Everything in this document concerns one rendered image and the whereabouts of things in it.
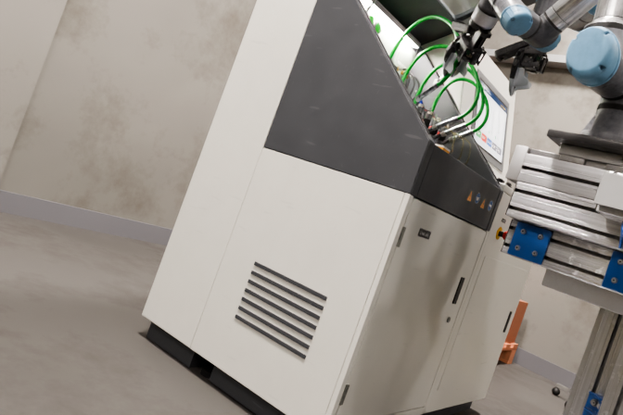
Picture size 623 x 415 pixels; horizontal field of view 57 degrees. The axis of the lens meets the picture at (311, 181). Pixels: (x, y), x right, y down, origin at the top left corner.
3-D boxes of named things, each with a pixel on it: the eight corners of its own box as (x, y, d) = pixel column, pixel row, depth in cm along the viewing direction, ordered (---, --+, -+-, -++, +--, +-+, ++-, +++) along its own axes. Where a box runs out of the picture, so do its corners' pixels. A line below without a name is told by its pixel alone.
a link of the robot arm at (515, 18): (548, 27, 157) (531, 5, 164) (523, 7, 151) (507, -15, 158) (525, 47, 161) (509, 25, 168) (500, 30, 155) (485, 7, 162)
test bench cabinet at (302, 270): (312, 464, 159) (410, 194, 160) (181, 368, 194) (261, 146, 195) (418, 432, 215) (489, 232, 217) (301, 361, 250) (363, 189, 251)
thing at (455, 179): (416, 196, 164) (435, 144, 164) (402, 193, 166) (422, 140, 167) (486, 230, 213) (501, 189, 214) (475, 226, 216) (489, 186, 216)
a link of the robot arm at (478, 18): (474, 0, 170) (498, 6, 172) (466, 14, 173) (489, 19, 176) (481, 15, 165) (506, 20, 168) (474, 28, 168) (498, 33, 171)
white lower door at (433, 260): (332, 429, 161) (415, 197, 162) (325, 424, 162) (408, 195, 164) (425, 407, 213) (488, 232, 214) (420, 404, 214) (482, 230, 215)
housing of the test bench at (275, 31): (182, 368, 194) (334, -50, 197) (133, 333, 211) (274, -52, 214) (377, 358, 306) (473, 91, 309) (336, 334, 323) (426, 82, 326)
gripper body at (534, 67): (537, 68, 181) (550, 31, 181) (510, 64, 186) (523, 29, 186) (542, 76, 187) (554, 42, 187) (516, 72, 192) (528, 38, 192)
